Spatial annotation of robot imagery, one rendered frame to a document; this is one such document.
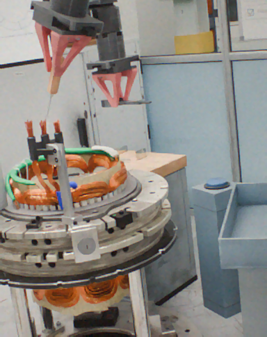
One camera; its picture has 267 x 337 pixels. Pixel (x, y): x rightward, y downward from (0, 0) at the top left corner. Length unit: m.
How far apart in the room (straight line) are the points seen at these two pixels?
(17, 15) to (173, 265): 1.07
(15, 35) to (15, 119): 1.67
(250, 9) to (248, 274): 2.42
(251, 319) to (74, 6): 0.53
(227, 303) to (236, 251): 0.38
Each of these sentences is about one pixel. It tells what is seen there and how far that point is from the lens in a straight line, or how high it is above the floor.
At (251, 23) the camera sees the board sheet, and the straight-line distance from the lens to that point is 3.25.
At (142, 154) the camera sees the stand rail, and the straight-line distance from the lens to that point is 1.30.
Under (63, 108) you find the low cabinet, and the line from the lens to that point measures 3.36.
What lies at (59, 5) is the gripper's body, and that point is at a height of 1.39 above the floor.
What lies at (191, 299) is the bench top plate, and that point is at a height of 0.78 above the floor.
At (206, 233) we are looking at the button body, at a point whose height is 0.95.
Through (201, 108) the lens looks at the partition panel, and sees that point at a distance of 3.53.
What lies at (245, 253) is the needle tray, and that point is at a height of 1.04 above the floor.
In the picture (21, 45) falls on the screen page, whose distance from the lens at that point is 2.05.
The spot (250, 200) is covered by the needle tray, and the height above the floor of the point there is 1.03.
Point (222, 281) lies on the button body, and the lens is 1.19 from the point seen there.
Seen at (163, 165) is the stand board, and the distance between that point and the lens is 1.23.
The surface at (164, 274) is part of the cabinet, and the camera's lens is 1.29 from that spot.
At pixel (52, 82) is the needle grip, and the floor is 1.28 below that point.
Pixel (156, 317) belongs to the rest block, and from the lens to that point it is 1.07.
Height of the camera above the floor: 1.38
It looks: 14 degrees down
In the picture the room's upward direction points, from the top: 7 degrees counter-clockwise
